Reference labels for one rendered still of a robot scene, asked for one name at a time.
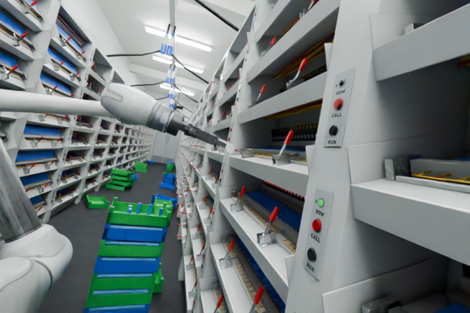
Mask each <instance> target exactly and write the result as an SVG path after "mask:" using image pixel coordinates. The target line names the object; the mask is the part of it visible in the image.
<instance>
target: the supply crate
mask: <svg viewBox="0 0 470 313"><path fill-rule="evenodd" d="M117 199H118V198H117V197H114V198H113V202H112V205H111V206H110V209H109V212H108V216H107V220H106V223H108V224H129V225H139V226H160V227H168V225H169V219H170V216H171V212H170V211H167V208H166V206H167V203H165V202H164V204H163V206H158V205H153V206H152V209H151V213H150V215H147V213H148V208H149V205H146V204H142V205H141V210H140V214H137V213H136V211H137V208H138V203H125V202H117ZM129 205H132V207H131V208H132V212H131V214H130V213H127V209H128V206H129ZM160 208H163V212H162V215H161V216H158V215H159V210H160Z"/></svg>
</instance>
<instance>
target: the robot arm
mask: <svg viewBox="0 0 470 313"><path fill-rule="evenodd" d="M2 112H32V113H45V114H60V115H87V116H98V117H112V118H115V119H117V120H118V121H119V122H120V123H121V124H131V125H135V126H138V125H143V126H147V127H148V128H150V129H154V130H157V131H161V132H162V133H163V132H164V131H165V130H166V132H167V133H169V134H171V135H172V136H177V134H178V132H179V130H180V131H182V132H184V135H186V136H190V137H192V138H197V139H199V140H202V141H204V142H206V143H209V144H210V145H214V147H218V148H220V149H221V150H224V151H226V152H229V153H231V154H233V153H234V150H235V149H236V146H235V145H233V144H231V143H228V142H226V141H224V140H222V139H220V138H218V137H217V136H213V135H211V134H209V133H206V132H205V131H202V130H201V129H199V128H197V127H195V126H193V125H192V124H188V125H187V124H184V123H183V120H184V118H185V116H184V115H182V114H180V113H177V112H175V113H173V108H171V107H169V106H167V105H164V104H163V103H161V102H159V101H156V100H154V98H153V97H151V96H150V95H148V94H146V93H144V92H142V91H140V90H138V89H135V88H133V87H130V86H128V85H123V84H119V83H110V84H109V85H108V86H107V87H106V88H105V89H104V90H103V91H102V94H101V101H88V100H82V99H73V98H67V97H62V96H52V95H47V94H36V93H31V92H19V91H13V90H7V89H0V115H1V113H2ZM0 233H1V235H2V237H3V239H4V241H5V243H3V244H2V246H1V249H0V313H37V311H38V309H39V307H40V305H41V303H42V302H43V299H44V298H45V296H46V294H47V293H48V292H49V291H50V290H51V289H52V288H53V287H54V285H56V283H57V282H58V281H59V279H60V278H61V277H62V275H63V274H64V273H65V271H66V269H67V268H68V266H69V264H70V262H71V259H72V256H73V247H72V244H71V242H70V240H69V239H68V238H67V237H65V236H64V235H62V234H60V233H58V232H57V231H56V230H55V228H54V227H53V226H50V225H47V224H41V222H40V220H39V218H38V216H37V214H36V211H35V209H34V207H33V205H32V204H31V201H30V200H29V197H28V195H27V192H26V191H25V189H24V187H23V185H22V183H21V181H20V178H19V176H18V174H17V172H16V170H15V168H14V166H13V163H12V161H11V160H10V157H9V155H8V153H7V151H6V148H5V147H4V145H3V143H2V141H1V139H0Z"/></svg>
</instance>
